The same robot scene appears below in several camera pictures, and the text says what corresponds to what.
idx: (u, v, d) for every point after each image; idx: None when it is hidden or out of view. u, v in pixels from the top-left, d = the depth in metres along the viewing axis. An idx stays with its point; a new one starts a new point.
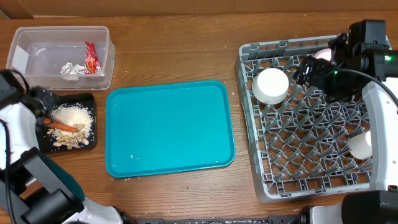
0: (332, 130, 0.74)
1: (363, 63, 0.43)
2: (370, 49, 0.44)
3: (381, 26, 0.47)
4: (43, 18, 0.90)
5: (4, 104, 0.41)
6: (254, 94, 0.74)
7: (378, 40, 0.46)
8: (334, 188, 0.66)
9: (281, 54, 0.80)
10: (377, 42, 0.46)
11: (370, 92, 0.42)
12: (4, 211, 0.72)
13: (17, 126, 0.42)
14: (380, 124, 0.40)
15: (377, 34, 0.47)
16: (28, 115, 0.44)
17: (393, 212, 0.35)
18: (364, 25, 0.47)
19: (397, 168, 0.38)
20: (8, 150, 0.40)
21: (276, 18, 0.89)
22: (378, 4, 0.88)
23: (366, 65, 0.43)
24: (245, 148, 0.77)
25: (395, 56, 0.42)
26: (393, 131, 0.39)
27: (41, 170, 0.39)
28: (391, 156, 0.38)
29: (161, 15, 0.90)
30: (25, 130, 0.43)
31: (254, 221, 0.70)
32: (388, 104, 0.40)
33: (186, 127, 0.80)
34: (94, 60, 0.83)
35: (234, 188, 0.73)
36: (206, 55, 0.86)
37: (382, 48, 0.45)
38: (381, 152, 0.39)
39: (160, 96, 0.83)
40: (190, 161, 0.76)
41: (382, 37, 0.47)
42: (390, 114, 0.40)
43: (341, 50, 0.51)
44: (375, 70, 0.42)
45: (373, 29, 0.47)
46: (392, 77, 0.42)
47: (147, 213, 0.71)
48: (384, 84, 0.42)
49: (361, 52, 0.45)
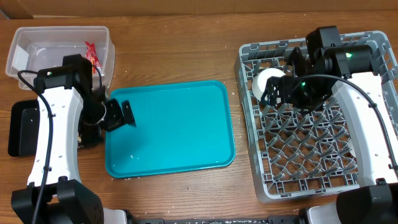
0: (332, 130, 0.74)
1: (327, 63, 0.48)
2: (331, 50, 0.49)
3: (335, 31, 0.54)
4: (43, 18, 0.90)
5: (60, 74, 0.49)
6: (254, 93, 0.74)
7: (335, 43, 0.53)
8: (334, 188, 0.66)
9: (281, 54, 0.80)
10: (334, 45, 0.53)
11: (342, 91, 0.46)
12: (4, 210, 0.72)
13: (63, 128, 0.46)
14: (356, 120, 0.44)
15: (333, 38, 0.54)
16: (78, 105, 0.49)
17: (384, 205, 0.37)
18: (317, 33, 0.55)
19: (379, 161, 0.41)
20: (46, 166, 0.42)
21: (276, 18, 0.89)
22: (378, 4, 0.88)
23: (331, 65, 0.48)
24: (245, 148, 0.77)
25: (354, 53, 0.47)
26: (370, 126, 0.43)
27: (70, 205, 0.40)
28: (373, 149, 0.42)
29: (161, 15, 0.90)
30: (69, 135, 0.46)
31: (255, 221, 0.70)
32: (359, 99, 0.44)
33: (187, 127, 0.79)
34: (94, 60, 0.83)
35: (234, 188, 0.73)
36: (206, 55, 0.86)
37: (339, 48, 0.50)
38: (363, 147, 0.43)
39: (160, 96, 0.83)
40: (190, 161, 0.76)
41: (337, 39, 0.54)
42: (362, 110, 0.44)
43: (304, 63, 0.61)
44: (340, 69, 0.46)
45: (329, 35, 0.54)
46: (357, 73, 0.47)
47: (147, 213, 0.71)
48: (351, 80, 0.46)
49: (322, 55, 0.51)
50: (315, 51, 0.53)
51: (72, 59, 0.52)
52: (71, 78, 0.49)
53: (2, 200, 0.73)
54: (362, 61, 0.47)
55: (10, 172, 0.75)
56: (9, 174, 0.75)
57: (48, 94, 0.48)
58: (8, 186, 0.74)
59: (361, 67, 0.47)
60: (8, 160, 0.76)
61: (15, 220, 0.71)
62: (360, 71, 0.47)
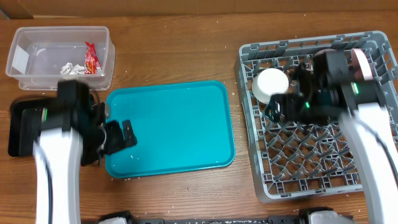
0: (332, 130, 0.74)
1: (333, 96, 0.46)
2: (336, 81, 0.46)
3: (341, 53, 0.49)
4: (43, 18, 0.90)
5: (57, 117, 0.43)
6: (254, 93, 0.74)
7: (341, 68, 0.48)
8: (334, 188, 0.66)
9: (281, 54, 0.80)
10: (341, 70, 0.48)
11: (347, 126, 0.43)
12: (4, 211, 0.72)
13: (62, 180, 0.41)
14: (365, 161, 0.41)
15: (341, 61, 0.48)
16: (78, 146, 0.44)
17: None
18: (323, 56, 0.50)
19: (392, 205, 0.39)
20: None
21: (276, 18, 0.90)
22: (378, 4, 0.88)
23: (336, 98, 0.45)
24: (245, 149, 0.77)
25: (361, 85, 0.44)
26: (380, 168, 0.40)
27: None
28: (384, 194, 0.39)
29: (161, 15, 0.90)
30: (71, 186, 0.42)
31: (255, 221, 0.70)
32: (367, 135, 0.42)
33: (187, 127, 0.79)
34: (94, 60, 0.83)
35: (234, 188, 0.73)
36: (206, 55, 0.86)
37: (347, 77, 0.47)
38: (374, 191, 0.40)
39: (160, 96, 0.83)
40: (190, 162, 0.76)
41: (345, 63, 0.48)
42: (370, 149, 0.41)
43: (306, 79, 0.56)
44: (346, 102, 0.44)
45: (334, 58, 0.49)
46: (365, 105, 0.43)
47: (147, 213, 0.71)
48: (358, 116, 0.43)
49: (328, 83, 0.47)
50: (321, 77, 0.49)
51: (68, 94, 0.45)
52: (69, 118, 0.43)
53: (2, 200, 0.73)
54: (368, 94, 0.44)
55: (10, 172, 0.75)
56: (10, 175, 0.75)
57: (45, 142, 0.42)
58: (8, 186, 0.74)
59: (369, 100, 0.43)
60: (8, 160, 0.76)
61: (15, 220, 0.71)
62: (369, 104, 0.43)
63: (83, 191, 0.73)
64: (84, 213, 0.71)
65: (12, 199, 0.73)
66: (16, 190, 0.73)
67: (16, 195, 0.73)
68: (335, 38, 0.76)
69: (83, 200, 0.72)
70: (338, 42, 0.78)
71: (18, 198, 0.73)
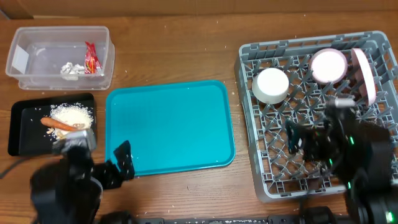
0: None
1: (362, 215, 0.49)
2: (366, 188, 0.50)
3: (388, 147, 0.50)
4: (43, 18, 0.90)
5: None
6: (255, 93, 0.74)
7: (382, 169, 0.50)
8: (334, 187, 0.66)
9: (281, 54, 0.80)
10: (381, 172, 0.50)
11: None
12: (3, 210, 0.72)
13: None
14: None
15: (381, 161, 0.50)
16: None
17: None
18: (369, 150, 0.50)
19: None
20: None
21: (276, 18, 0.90)
22: (377, 4, 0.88)
23: (365, 216, 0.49)
24: (245, 148, 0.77)
25: (395, 216, 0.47)
26: None
27: None
28: None
29: (161, 15, 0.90)
30: None
31: (255, 220, 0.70)
32: None
33: (187, 127, 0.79)
34: (94, 60, 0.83)
35: (234, 188, 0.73)
36: (206, 55, 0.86)
37: (385, 196, 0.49)
38: None
39: (160, 96, 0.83)
40: (190, 161, 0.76)
41: (387, 161, 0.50)
42: None
43: (339, 132, 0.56)
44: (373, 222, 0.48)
45: (379, 152, 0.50)
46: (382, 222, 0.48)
47: (147, 213, 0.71)
48: None
49: (362, 188, 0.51)
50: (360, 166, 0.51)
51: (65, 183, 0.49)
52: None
53: (2, 200, 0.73)
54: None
55: (9, 172, 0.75)
56: (9, 174, 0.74)
57: None
58: (7, 186, 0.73)
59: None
60: (8, 160, 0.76)
61: (14, 219, 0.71)
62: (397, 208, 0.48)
63: None
64: None
65: (12, 198, 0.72)
66: (15, 190, 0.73)
67: (15, 195, 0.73)
68: (335, 37, 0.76)
69: None
70: (338, 42, 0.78)
71: (17, 198, 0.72)
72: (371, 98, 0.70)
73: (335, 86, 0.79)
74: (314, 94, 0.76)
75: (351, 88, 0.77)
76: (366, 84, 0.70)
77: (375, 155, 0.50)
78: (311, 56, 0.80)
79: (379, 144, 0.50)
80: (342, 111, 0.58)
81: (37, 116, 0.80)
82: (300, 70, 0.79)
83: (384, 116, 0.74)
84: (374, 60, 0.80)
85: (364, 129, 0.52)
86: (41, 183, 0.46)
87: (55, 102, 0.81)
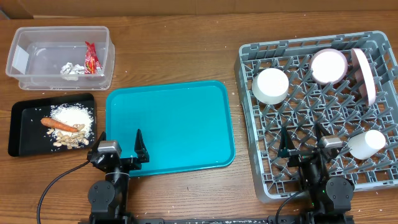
0: (332, 130, 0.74)
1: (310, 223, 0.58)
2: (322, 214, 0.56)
3: (346, 186, 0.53)
4: (43, 18, 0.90)
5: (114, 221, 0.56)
6: (255, 94, 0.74)
7: (337, 196, 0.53)
8: None
9: (281, 54, 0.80)
10: (335, 197, 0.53)
11: None
12: (3, 210, 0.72)
13: None
14: None
15: (339, 191, 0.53)
16: None
17: None
18: (335, 190, 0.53)
19: None
20: None
21: (276, 18, 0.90)
22: (379, 4, 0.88)
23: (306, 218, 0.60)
24: (245, 148, 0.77)
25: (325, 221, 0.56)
26: None
27: None
28: None
29: (161, 15, 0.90)
30: None
31: (255, 221, 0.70)
32: None
33: (187, 128, 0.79)
34: (94, 60, 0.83)
35: (234, 188, 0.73)
36: (206, 55, 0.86)
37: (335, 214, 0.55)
38: None
39: (160, 96, 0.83)
40: (190, 161, 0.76)
41: (344, 193, 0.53)
42: None
43: (316, 160, 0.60)
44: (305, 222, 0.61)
45: (337, 187, 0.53)
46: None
47: (147, 213, 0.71)
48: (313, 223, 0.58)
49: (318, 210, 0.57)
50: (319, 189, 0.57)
51: (107, 197, 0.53)
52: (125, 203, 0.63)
53: (2, 200, 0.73)
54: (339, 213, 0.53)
55: (10, 172, 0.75)
56: (10, 175, 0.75)
57: None
58: (7, 186, 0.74)
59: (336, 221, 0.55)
60: (8, 160, 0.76)
61: (14, 220, 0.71)
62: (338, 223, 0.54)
63: (83, 191, 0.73)
64: (84, 213, 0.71)
65: (12, 199, 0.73)
66: (16, 191, 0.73)
67: (15, 195, 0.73)
68: (335, 38, 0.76)
69: (83, 199, 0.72)
70: (338, 42, 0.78)
71: (18, 199, 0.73)
72: (371, 99, 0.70)
73: (335, 86, 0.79)
74: (314, 94, 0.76)
75: (351, 89, 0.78)
76: (366, 84, 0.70)
77: (330, 188, 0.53)
78: (311, 56, 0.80)
79: (339, 179, 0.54)
80: (335, 148, 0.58)
81: (37, 117, 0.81)
82: (300, 70, 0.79)
83: (384, 116, 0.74)
84: (374, 60, 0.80)
85: (331, 185, 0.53)
86: (102, 217, 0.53)
87: (55, 102, 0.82)
